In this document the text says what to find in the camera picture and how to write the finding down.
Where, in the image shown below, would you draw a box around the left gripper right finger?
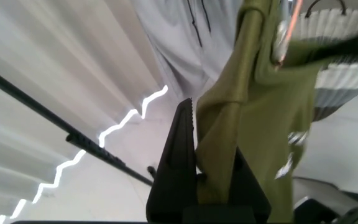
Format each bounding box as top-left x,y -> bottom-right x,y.
227,147 -> 272,222

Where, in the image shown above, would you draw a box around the pink clothes hanger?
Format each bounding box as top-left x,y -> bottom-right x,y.
272,0 -> 304,68

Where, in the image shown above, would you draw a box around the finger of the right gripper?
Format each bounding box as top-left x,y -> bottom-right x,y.
308,27 -> 358,65

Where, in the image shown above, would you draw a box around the green garment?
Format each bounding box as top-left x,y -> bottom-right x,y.
195,0 -> 357,222

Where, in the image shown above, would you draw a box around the pale grey shorts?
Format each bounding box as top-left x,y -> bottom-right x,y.
132,0 -> 245,100

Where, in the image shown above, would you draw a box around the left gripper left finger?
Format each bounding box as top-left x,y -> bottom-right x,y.
146,98 -> 198,222

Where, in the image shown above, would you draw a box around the white curtain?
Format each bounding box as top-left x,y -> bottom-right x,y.
0,0 -> 180,224

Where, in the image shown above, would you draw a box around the black clothes rack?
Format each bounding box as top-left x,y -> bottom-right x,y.
0,62 -> 158,187

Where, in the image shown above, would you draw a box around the white laundry basket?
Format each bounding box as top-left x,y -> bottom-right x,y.
290,0 -> 358,122

